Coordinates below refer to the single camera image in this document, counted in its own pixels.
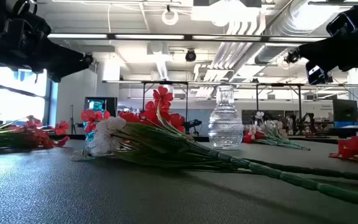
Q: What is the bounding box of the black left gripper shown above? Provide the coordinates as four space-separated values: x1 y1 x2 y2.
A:
0 18 90 84

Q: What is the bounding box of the red artificial flower bunch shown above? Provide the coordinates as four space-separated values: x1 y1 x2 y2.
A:
242 129 265 144
80 86 358 205
0 114 71 151
328 107 358 162

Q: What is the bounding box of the white artificial flower bunch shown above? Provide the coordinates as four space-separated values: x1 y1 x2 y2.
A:
250 110 311 152
70 115 198 162

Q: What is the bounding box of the blue glass vase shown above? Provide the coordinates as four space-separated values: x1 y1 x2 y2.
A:
83 99 105 147

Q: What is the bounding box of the clear glass vase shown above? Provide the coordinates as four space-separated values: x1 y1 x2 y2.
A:
208 83 244 151

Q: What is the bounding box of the black tripod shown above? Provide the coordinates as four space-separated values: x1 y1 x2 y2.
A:
69 104 76 134

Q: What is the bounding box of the black computer monitor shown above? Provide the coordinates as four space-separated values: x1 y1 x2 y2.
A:
333 98 358 123
84 96 118 118

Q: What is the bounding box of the large bright window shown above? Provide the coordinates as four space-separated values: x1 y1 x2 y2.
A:
0 63 53 126

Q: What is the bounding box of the black background station frame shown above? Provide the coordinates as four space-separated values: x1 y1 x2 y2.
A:
140 80 190 123
255 82 304 121

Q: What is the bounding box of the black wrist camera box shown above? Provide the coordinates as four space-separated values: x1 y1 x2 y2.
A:
326 12 357 37

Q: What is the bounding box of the silver ventilation duct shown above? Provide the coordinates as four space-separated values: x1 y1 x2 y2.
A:
253 0 334 66

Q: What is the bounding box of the white hanging ring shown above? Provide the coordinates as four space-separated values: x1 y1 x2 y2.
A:
162 8 179 26

